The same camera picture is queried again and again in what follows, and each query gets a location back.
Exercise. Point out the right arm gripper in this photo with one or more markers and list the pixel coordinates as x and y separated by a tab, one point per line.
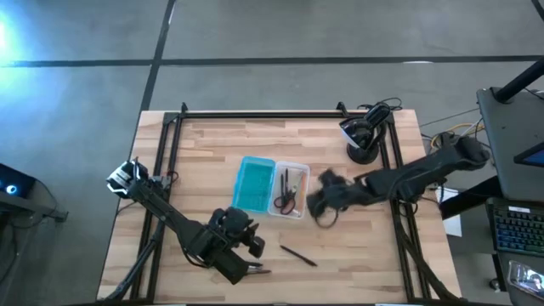
346	193

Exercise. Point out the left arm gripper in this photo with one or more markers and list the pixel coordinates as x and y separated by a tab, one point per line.
233	268

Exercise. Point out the black pen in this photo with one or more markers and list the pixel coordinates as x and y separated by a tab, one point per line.
297	256

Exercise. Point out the clear plastic supply box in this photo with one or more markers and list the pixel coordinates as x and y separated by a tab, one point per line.
297	166

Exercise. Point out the blue translucent box lid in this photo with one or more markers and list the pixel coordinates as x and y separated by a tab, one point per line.
254	185

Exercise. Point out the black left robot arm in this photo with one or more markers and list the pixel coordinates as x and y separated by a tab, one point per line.
170	217

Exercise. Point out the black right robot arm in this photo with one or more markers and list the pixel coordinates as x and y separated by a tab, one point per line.
408	178

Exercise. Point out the grey pen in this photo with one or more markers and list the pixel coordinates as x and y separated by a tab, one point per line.
297	183

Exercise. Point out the white paper sheet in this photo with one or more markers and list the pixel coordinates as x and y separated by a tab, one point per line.
452	225

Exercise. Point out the black desk beam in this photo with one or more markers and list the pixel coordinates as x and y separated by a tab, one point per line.
467	200

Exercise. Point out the black caster wheel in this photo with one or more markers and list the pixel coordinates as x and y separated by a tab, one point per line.
495	285

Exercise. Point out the dark grey desk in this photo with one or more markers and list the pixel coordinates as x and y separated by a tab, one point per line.
506	140

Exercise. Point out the backlit black keyboard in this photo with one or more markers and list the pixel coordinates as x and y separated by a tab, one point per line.
518	229

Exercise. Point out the smartphone with lit screen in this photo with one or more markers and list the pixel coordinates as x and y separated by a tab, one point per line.
527	278

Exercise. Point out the tablet with blue screen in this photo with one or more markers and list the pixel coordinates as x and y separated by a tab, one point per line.
536	158

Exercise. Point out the black metal stand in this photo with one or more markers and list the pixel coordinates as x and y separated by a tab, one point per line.
38	208

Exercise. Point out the black pole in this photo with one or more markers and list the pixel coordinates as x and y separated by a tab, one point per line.
520	81

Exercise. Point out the black device with blue light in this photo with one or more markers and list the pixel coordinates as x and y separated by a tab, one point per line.
17	180

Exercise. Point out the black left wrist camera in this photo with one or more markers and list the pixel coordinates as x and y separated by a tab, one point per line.
256	247

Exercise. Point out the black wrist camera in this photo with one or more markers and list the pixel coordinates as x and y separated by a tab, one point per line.
331	177
256	247

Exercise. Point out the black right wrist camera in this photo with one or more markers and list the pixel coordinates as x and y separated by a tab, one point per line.
331	177

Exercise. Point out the black camera on round stand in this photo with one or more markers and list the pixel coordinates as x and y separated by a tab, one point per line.
363	155

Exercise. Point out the black aluminium frame rail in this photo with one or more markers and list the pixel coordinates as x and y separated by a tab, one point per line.
160	144
176	144
397	140
404	255

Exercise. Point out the black aluminium frame crossbar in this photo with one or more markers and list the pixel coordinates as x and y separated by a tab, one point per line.
255	115

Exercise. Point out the black diagonal frame strut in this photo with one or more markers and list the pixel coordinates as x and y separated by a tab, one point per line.
438	284
135	262

